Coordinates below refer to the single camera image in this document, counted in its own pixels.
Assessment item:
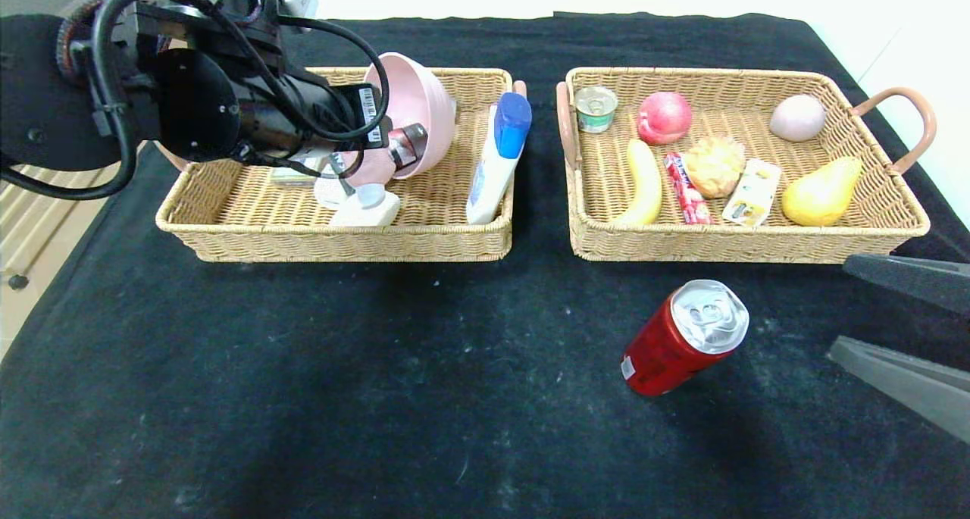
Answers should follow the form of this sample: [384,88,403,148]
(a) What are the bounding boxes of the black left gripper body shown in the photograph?
[283,73,393,152]

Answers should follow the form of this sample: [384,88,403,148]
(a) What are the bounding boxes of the black cosmetic tube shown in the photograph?
[386,123,430,173]

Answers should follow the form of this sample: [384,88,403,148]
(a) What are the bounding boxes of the pink squeeze bottle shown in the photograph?
[341,149,399,208]

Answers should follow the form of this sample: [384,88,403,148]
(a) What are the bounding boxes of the white bottle with blue cap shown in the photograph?
[466,92,534,226]

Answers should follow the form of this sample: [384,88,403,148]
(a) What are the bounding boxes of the red soda can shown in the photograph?
[621,279,750,397]

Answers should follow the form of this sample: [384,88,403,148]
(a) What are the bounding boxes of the small juice carton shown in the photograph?
[722,159,783,228]

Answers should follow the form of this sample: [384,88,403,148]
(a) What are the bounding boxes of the yellow pear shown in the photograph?
[781,156,865,227]

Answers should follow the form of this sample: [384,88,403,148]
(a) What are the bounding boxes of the woven wicker basket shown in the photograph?
[155,67,529,264]
[555,67,938,267]

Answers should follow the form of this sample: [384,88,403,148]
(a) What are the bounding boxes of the pink bowl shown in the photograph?
[364,52,458,180]

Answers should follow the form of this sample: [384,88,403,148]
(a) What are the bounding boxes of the white rectangular block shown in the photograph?
[330,189,401,227]

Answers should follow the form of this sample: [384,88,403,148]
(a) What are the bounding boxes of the small green card box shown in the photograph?
[271,164,321,188]

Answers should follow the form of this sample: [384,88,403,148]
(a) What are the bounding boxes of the small tin can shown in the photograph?
[574,86,619,134]

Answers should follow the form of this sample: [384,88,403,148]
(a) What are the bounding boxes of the black table cloth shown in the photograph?
[0,13,970,519]

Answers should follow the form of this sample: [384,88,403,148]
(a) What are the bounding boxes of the yellow banana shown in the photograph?
[612,139,664,227]

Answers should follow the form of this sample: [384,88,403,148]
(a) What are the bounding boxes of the red apple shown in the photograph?
[637,92,693,146]

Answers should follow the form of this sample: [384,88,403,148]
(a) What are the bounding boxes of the red candy wrapper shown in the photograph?
[665,152,713,226]

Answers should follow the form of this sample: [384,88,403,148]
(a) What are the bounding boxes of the yellow bread bun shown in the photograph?
[684,134,747,199]

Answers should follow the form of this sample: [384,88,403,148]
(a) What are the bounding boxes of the pale wooden rack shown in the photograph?
[0,159,114,291]

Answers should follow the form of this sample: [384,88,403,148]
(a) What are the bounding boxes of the pale pink egg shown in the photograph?
[770,95,827,142]

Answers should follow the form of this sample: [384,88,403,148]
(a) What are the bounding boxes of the black left camera cable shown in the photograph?
[0,0,392,202]

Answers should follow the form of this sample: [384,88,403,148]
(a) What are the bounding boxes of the braided black cable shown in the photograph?
[56,0,104,88]

